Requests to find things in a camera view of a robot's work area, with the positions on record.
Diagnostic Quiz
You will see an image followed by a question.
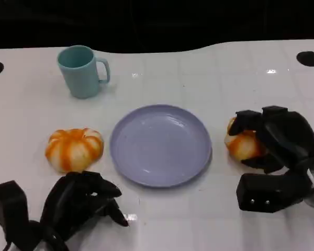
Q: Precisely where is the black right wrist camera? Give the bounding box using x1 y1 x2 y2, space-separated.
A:
237 169 311 214

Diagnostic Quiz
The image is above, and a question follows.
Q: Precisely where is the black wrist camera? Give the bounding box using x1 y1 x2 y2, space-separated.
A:
0 180 29 236
237 169 311 214

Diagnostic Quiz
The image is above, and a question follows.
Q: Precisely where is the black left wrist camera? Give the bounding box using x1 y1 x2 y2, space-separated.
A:
0 180 29 236

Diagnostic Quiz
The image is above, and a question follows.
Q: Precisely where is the lilac plate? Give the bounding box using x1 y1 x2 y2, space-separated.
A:
109 104 213 188

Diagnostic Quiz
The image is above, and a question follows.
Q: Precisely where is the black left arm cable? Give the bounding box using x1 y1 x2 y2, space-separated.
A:
4 232 18 251

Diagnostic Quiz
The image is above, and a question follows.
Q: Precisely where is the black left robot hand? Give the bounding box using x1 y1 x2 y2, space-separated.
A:
40 170 130 240

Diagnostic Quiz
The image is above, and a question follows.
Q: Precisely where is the orange and white bread roll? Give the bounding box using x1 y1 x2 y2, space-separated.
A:
44 128 105 173
224 116 266 161

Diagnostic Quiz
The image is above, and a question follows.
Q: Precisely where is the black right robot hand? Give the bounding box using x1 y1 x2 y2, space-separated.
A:
228 105 314 175

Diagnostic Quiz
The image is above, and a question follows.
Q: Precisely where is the pale green mug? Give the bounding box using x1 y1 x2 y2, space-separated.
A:
57 45 111 99

